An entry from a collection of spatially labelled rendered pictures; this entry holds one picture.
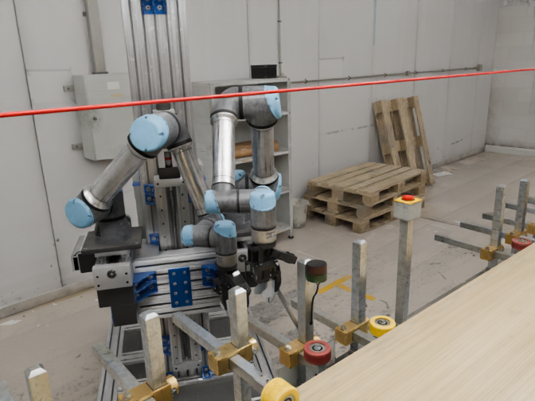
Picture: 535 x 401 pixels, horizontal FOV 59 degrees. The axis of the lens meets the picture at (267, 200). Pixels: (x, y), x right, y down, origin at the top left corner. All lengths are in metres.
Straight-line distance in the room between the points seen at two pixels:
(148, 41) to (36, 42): 1.77
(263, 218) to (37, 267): 2.74
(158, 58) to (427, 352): 1.47
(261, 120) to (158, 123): 0.36
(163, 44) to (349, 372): 1.40
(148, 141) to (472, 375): 1.17
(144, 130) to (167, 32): 0.58
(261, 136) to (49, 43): 2.28
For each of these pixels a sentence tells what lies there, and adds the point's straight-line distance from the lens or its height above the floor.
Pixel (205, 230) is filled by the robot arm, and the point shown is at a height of 1.16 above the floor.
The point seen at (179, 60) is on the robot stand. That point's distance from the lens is 2.03.
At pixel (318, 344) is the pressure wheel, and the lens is 1.46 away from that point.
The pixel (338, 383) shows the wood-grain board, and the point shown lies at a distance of 1.33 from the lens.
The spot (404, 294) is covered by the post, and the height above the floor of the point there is 0.85.
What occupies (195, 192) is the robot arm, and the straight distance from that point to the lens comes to 1.74.
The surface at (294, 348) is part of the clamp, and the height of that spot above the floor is 0.87.
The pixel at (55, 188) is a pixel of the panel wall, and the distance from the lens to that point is 3.79.
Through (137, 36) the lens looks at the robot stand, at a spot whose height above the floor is 1.81.
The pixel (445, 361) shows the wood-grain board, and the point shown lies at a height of 0.90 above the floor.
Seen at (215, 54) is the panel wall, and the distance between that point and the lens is 4.42.
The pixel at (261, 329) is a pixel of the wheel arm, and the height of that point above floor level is 0.86.
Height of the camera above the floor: 1.71
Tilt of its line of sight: 17 degrees down
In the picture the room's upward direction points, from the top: 2 degrees counter-clockwise
